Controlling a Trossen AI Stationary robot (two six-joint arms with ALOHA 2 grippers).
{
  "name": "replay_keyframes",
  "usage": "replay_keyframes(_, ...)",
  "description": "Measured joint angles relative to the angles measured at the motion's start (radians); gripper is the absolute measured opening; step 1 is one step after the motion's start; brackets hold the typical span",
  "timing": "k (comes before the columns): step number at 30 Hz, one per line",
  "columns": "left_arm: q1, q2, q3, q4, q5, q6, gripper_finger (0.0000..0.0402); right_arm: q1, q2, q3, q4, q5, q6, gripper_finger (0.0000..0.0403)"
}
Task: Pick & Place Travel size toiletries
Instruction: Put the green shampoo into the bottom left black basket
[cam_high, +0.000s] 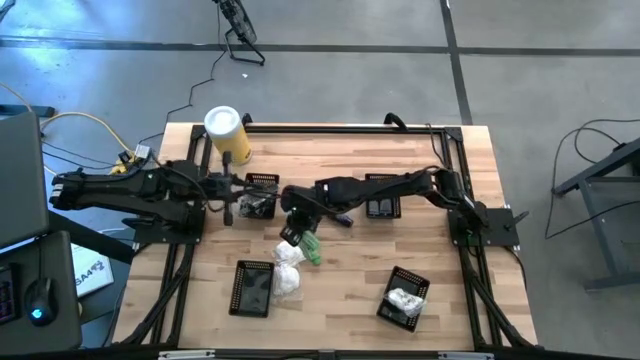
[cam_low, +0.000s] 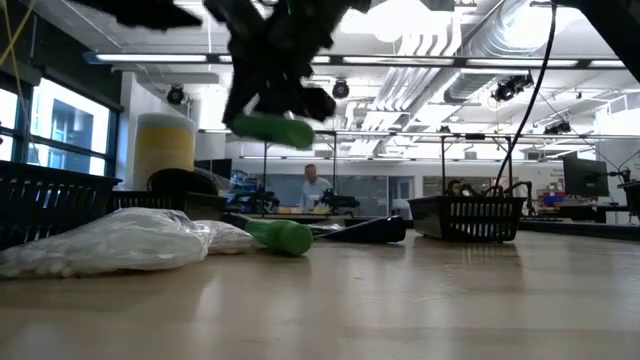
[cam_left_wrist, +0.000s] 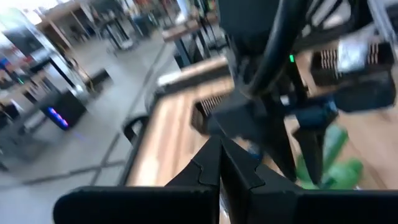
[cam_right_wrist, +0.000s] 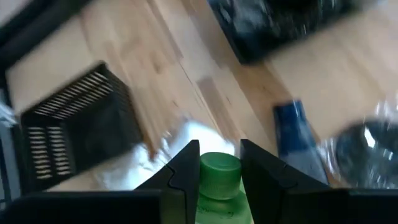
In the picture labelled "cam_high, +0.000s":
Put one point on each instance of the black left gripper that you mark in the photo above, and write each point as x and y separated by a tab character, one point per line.
227	187

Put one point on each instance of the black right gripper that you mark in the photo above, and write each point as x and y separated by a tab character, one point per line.
305	200

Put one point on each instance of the clear bag with black item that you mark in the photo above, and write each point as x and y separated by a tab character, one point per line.
267	205
250	207

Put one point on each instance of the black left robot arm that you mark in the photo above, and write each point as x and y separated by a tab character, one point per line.
125	187

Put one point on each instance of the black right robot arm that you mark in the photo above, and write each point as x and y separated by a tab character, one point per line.
390	182

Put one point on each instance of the black plastic basket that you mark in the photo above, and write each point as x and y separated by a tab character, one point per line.
262	178
400	277
395	210
251	290

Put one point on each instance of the yellow canister with white lid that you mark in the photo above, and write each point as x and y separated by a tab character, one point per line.
222	125

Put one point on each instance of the white power adapter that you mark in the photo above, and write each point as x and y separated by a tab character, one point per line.
142	151

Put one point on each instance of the yellow power plug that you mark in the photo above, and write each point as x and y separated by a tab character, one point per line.
123	162

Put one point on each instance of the black floor fan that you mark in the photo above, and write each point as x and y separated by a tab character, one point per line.
240	25

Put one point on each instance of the white printed paper sign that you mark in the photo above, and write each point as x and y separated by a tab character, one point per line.
90	272

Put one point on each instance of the dark grey desk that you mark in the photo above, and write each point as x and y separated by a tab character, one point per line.
55	260

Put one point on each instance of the grey monitor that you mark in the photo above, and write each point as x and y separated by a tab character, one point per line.
20	180

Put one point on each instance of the black computer mouse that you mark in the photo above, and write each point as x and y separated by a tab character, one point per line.
40	297

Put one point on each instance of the black keyboard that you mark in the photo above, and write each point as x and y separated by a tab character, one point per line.
7	295

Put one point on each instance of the black side table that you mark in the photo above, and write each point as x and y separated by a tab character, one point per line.
597	225

